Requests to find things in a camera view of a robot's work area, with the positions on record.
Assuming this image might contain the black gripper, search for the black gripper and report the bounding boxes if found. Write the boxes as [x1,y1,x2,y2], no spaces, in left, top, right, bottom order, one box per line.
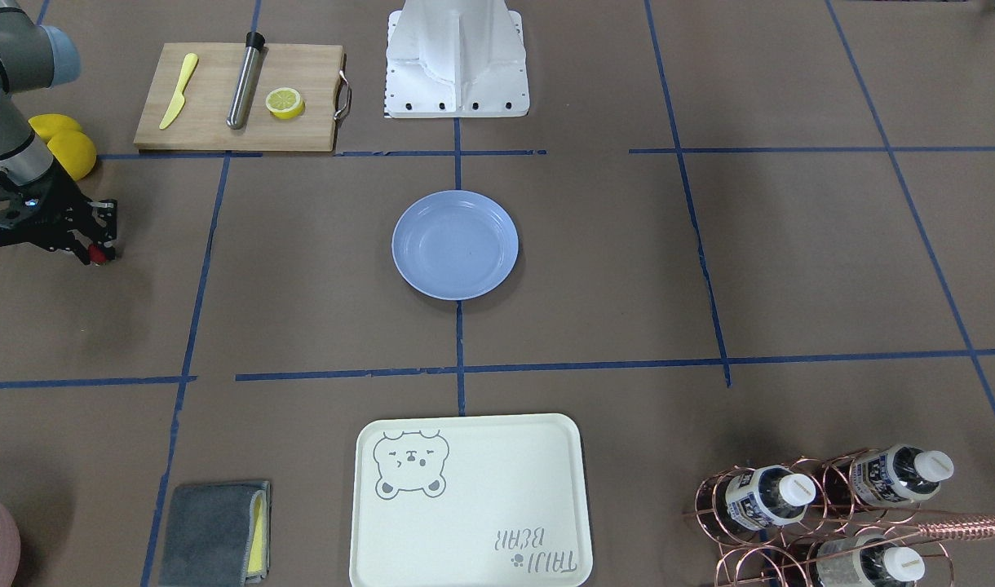
[0,167,118,265]

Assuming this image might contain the red strawberry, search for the red strawberry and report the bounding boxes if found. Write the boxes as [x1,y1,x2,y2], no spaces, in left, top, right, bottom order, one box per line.
[87,244,117,265]

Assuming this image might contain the blue round plate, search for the blue round plate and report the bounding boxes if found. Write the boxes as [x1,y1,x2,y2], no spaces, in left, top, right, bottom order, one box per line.
[391,190,520,301]

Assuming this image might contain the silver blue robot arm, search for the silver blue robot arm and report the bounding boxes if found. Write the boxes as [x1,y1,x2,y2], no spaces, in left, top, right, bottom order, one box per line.
[0,1,117,265]

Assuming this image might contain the yellow lemon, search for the yellow lemon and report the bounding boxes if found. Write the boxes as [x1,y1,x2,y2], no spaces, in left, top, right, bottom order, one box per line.
[29,113,83,142]
[46,130,98,181]

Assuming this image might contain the wooden cutting board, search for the wooden cutting board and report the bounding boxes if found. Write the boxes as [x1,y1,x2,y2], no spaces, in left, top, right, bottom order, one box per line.
[134,42,353,153]

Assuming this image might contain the yellow plastic knife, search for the yellow plastic knife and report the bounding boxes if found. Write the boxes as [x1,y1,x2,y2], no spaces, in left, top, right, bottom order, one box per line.
[158,52,199,130]

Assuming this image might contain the half lemon slice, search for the half lemon slice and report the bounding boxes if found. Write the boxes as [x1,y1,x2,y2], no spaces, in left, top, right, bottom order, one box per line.
[265,88,305,120]

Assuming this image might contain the grey folded cloth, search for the grey folded cloth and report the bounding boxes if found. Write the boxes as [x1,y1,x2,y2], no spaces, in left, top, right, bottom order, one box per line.
[158,479,272,586]

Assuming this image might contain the cream bear tray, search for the cream bear tray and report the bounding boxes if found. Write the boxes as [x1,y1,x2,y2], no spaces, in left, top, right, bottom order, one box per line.
[349,413,594,586]

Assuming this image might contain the dark drink bottle front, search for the dark drink bottle front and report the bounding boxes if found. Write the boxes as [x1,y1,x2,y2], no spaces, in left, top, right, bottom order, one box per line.
[714,465,818,538]

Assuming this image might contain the dark drink bottle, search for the dark drink bottle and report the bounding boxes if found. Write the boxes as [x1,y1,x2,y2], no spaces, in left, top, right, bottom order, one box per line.
[714,465,818,538]
[847,444,955,508]
[808,534,926,586]

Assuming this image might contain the dark drink bottle back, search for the dark drink bottle back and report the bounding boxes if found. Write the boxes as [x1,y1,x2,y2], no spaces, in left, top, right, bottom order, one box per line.
[808,534,926,586]

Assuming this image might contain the silver black knife handle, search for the silver black knife handle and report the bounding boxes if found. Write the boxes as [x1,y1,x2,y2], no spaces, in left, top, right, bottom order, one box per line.
[226,31,266,130]

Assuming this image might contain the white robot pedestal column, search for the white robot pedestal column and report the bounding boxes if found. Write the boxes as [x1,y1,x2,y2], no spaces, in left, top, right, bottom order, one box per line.
[383,1,531,119]

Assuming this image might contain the copper wire bottle rack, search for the copper wire bottle rack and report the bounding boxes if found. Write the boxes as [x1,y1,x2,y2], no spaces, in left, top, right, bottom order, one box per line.
[684,448,995,586]

